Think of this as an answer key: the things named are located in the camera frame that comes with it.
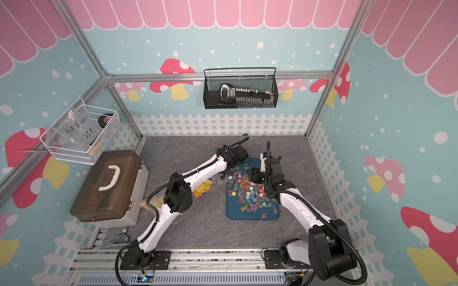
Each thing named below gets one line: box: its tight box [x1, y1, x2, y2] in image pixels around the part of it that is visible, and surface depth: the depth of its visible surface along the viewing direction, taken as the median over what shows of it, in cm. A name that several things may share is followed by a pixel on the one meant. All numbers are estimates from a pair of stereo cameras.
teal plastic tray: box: [226, 157, 280, 221], surface depth 91 cm
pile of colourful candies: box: [227, 163, 279, 220], surface depth 94 cm
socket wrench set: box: [219, 83, 275, 107], surface depth 91 cm
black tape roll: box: [97, 113, 114, 129], surface depth 82 cm
